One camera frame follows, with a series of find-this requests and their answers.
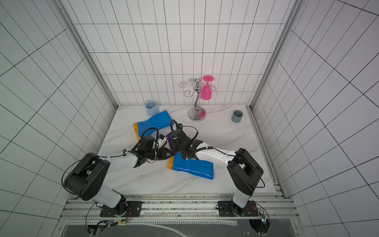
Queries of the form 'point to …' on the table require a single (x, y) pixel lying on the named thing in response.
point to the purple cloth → (170, 137)
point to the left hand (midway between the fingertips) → (172, 156)
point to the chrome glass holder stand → (197, 113)
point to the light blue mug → (152, 107)
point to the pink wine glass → (206, 93)
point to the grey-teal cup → (237, 116)
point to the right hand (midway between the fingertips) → (175, 138)
